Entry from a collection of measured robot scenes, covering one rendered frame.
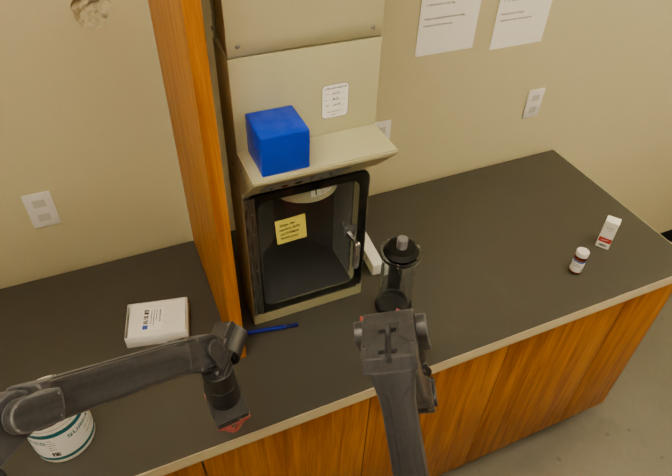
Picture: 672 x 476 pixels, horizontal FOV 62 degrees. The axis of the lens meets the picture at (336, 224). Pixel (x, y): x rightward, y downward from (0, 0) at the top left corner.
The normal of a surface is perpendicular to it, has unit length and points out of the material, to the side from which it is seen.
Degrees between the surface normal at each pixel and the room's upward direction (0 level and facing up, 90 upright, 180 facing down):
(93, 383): 63
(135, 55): 90
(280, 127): 0
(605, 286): 1
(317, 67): 90
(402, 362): 56
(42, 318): 0
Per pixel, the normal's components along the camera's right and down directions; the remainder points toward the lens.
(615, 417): 0.03, -0.75
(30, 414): 0.90, -0.19
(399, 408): -0.15, 0.11
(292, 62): 0.40, 0.62
